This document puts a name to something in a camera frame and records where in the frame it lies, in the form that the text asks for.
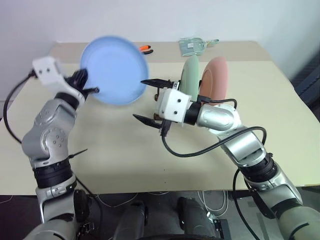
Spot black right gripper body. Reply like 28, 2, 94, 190
154, 80, 181, 137

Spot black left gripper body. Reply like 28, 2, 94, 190
66, 67, 90, 94

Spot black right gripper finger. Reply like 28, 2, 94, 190
140, 78, 176, 89
132, 114, 164, 130

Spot blue plate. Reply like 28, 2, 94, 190
79, 36, 151, 107

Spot green plate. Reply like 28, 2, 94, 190
179, 56, 201, 102

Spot orange and black pliers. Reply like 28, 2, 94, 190
138, 44, 155, 56

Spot clear plastic bag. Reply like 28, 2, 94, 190
178, 37, 207, 57

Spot pink plate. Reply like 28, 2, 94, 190
198, 56, 230, 106

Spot black zip tie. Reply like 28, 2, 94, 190
66, 148, 89, 161

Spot dark rounded robot leg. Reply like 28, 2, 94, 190
113, 199, 150, 240
176, 196, 219, 240

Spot dark office chair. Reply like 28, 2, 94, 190
291, 53, 320, 109

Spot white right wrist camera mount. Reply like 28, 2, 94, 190
156, 88, 191, 125

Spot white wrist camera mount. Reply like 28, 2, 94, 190
31, 56, 87, 105
156, 88, 191, 125

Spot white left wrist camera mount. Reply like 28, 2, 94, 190
31, 56, 87, 105

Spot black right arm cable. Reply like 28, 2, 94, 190
160, 96, 268, 240

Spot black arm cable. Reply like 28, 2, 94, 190
2, 71, 38, 145
160, 96, 268, 240

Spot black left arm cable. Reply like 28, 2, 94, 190
2, 71, 38, 145

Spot white floor cable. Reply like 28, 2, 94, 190
96, 191, 141, 209
197, 189, 230, 214

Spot thin black floor cable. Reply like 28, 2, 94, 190
74, 176, 105, 240

